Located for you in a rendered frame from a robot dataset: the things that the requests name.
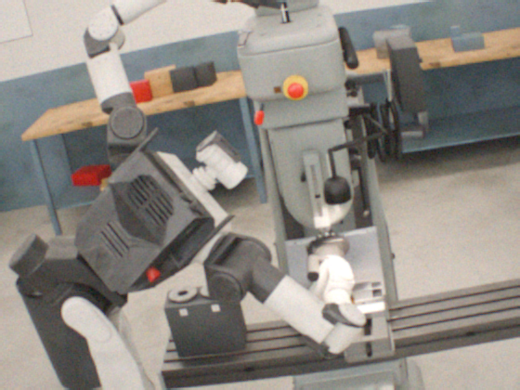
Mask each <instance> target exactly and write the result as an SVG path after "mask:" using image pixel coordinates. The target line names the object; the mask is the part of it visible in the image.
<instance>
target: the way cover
mask: <svg viewBox="0 0 520 390"><path fill-rule="evenodd" d="M366 230H368V231H366ZM337 233H338V236H344V237H345V238H346V239H348V241H350V242H349V243H350V249H349V252H348V253H347V254H346V255H345V256H344V260H345V261H346V262H347V264H348V265H349V266H350V269H351V271H352V274H353V275H354V276H355V277H354V278H353V280H354V282H355V283H358V282H362V281H369V280H370V282H376V280H377V281H380V282H381V283H382V293H383V294H385V295H386V292H385V287H384V274H383V269H382V264H381V263H382V258H381V254H380V248H379V242H378V232H377V227H376V226H375V227H364V228H359V229H354V230H347V231H343V232H337ZM365 234H367V235H365ZM373 238H376V239H373ZM316 239H317V237H316V236H314V237H308V238H302V239H297V240H286V241H285V245H286V256H287V263H288V268H289V274H290V278H292V279H293V280H295V281H296V282H298V284H299V285H301V286H303V287H304V288H306V289H307V290H308V289H309V287H310V286H311V284H313V282H310V281H309V280H308V279H307V276H306V272H305V271H306V259H307V257H308V256H307V252H306V245H307V244H308V243H309V242H310V241H312V240H316ZM299 243H300V244H299ZM359 244H360V245H359ZM373 244H374V245H373ZM300 246H301V247H300ZM297 250H298V251H297ZM364 250H366V251H365V252H364ZM353 253H354V254H353ZM361 257H362V258H361ZM365 257H366V258H365ZM359 258H360V259H359ZM294 261H295V262H294ZM360 263H361V264H360ZM363 265H364V266H363ZM362 269H363V270H362ZM354 270H355V271H354ZM374 272H375V274H374ZM308 286H309V287H308Z"/></svg>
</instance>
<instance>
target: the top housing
mask: <svg viewBox="0 0 520 390"><path fill-rule="evenodd" d="M289 15H290V20H291V23H287V24H283V20H282V16H281V14H280V15H273V16H257V15H256V16H253V17H251V18H249V19H247V20H246V23H245V25H244V27H243V30H242V31H248V30H250V29H252V28H253V33H249V36H248V40H247V43H246V47H245V48H242V49H237V52H238V54H239V55H238V56H239V61H240V72H241V76H242V80H243V84H244V88H245V93H246V95H247V96H248V97H249V98H250V99H251V100H255V101H269V100H274V99H280V98H287V96H285V95H284V93H283V84H284V82H285V80H286V79H287V78H289V77H291V76H293V75H298V76H301V77H303V78H304V79H305V80H306V83H307V94H314V93H319V92H329V91H332V90H334V89H336V88H338V87H341V86H342V85H343V84H344V83H345V81H346V73H345V64H344V59H343V52H342V48H341V42H340V38H339V33H338V30H337V27H336V23H335V20H334V17H333V14H332V11H331V9H330V8H329V7H328V6H324V5H319V6H316V7H311V8H309V9H307V10H304V11H302V10H300V11H297V12H293V13H290V14H289ZM274 86H280V93H278V94H275V91H274Z"/></svg>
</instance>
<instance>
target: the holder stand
mask: <svg viewBox="0 0 520 390"><path fill-rule="evenodd" d="M163 311H164V314H165V317H166V320H167V324H168V326H169V330H170V333H171V335H172V339H173V342H174V345H175V351H176V353H177V356H178V357H179V358H181V357H186V356H192V355H203V354H209V353H214V352H220V353H221V352H226V351H231V350H238V349H242V348H246V338H247V327H246V322H245V319H244V316H243V312H242V308H241V302H239V303H237V304H229V303H225V302H222V301H218V300H215V299H212V298H211V297H210V296H209V294H208V289H207V285H202V286H196V287H192V286H184V287H180V288H177V289H174V290H170V291H168V292H167V297H166V301H165V304H164V307H163Z"/></svg>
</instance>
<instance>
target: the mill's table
mask: <svg viewBox="0 0 520 390"><path fill-rule="evenodd" d="M387 305H388V310H389V312H388V314H389V318H390V322H391V331H392V334H393V342H394V347H395V354H394V355H393V356H389V357H377V358H372V359H369V360H364V361H359V362H351V363H346V362H345V350H343V351H342V352H341V353H340V354H339V355H338V356H337V357H334V358H325V357H322V356H321V355H319V354H318V353H316V352H315V351H314V350H312V349H311V348H309V347H308V346H307V345H305V344H304V342H303V336H302V333H300V332H299V331H298V330H297V329H295V328H294V327H292V326H291V325H290V324H289V323H288V322H287V321H284V320H283V319H280V320H274V321H268V322H262V323H250V324H246V327H247V338H246V348H242V349H238V350H231V351H226V352H221V353H220V352H214V353H209V354H203V355H192V356H186V357H178V356H177V353H176V348H175V345H174V342H173V339H172V335H171V333H170V336H169V337H166V338H165V341H164V342H165V344H164V347H163V350H162V357H161V360H160V363H159V366H158V371H157V375H158V378H159V381H160V384H161V387H162V389H168V390H173V389H179V388H192V387H198V386H210V385H218V384H234V383H242V382H248V381H254V380H267V379H274V378H280V377H287V376H293V375H299V374H306V373H312V372H318V371H330V370H337V369H342V368H350V367H356V366H362V365H369V364H374V363H377V362H381V361H386V360H393V359H399V358H410V357H417V356H420V355H423V354H429V353H434V352H441V351H448V350H452V349H459V348H462V347H465V346H471V345H481V344H487V343H494V342H498V341H505V340H511V339H516V338H520V278H519V279H509V280H504V281H498V282H493V283H488V284H482V285H476V286H472V287H466V288H462V289H459V290H455V291H449V292H439V293H434V294H428V295H423V296H417V297H412V298H410V299H405V300H398V301H393V302H387Z"/></svg>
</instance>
